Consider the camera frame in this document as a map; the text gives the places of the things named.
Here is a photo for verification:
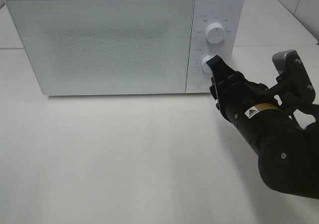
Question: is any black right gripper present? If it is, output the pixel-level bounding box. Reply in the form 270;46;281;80
207;55;268;121

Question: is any round white door button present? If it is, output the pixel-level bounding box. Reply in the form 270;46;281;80
197;78;212;90

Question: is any white timer knob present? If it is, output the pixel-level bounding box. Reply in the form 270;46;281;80
201;55;215;74

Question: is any white microwave door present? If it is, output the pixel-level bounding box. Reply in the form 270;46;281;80
7;0;193;95

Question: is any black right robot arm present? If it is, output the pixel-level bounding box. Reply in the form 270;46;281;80
207;50;319;199

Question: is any upper white power knob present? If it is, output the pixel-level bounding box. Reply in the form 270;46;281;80
204;20;226;44

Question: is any white microwave oven body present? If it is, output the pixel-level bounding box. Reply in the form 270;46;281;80
9;0;244;97

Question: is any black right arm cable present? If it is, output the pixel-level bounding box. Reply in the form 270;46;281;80
274;94;319;130

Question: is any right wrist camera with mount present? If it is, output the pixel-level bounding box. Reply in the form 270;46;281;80
272;50;316;104

